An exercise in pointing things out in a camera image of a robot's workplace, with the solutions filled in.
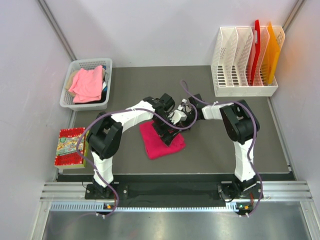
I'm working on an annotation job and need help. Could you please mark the red and green book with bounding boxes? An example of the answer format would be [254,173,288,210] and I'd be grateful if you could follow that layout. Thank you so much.
[54,127,86,171]

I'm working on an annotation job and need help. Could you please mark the grey slotted cable duct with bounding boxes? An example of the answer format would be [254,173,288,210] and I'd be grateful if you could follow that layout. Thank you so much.
[50,201,249,213]

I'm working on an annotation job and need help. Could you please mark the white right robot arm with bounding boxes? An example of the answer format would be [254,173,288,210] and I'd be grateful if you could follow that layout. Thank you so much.
[188,94,260,200]

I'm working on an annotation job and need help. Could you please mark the aluminium frame rail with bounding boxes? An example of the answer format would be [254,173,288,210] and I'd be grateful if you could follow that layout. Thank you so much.
[40,181,313,202]

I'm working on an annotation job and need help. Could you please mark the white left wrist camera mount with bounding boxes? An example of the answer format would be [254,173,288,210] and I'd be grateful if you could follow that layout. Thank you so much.
[169,109,187,125]

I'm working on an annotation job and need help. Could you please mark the beige cloth in basket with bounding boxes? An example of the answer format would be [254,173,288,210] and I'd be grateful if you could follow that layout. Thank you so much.
[64,70,78,97]

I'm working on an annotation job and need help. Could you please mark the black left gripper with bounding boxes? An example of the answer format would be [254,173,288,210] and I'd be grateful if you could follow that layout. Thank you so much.
[152,112,181,147]

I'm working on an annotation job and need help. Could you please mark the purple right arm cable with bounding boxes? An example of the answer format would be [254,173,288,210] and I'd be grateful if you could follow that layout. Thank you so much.
[179,79,264,217]

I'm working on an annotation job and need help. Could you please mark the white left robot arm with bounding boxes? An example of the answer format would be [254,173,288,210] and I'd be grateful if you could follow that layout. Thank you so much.
[87,93,187,199]

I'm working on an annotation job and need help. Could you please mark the white file organiser rack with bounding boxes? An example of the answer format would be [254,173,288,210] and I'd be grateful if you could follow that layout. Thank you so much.
[210,26,278,97]

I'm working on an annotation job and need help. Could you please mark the orange plastic folder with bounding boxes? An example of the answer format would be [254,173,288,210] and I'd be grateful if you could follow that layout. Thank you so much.
[261,22,281,86]

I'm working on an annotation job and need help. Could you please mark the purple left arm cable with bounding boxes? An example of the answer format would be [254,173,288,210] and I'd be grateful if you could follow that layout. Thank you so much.
[76,104,199,219]

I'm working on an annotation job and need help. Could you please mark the light pink t shirt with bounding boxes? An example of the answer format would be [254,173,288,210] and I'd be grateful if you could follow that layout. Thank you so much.
[68,65,105,104]

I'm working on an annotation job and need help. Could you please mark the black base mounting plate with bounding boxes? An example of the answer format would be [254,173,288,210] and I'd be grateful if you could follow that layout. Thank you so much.
[85,173,263,207]

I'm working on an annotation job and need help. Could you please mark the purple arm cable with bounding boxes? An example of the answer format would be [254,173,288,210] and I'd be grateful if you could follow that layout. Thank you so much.
[76,104,199,219]
[179,79,264,217]

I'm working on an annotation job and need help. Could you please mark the magenta t shirt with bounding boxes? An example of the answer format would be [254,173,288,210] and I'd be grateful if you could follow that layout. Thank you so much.
[139,121,186,160]

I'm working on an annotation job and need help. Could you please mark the white plastic laundry basket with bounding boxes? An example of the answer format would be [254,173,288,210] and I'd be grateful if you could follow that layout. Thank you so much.
[60,58,113,111]

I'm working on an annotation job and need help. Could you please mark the red plastic folder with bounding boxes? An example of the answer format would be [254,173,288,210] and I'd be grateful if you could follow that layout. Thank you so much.
[247,19,261,86]

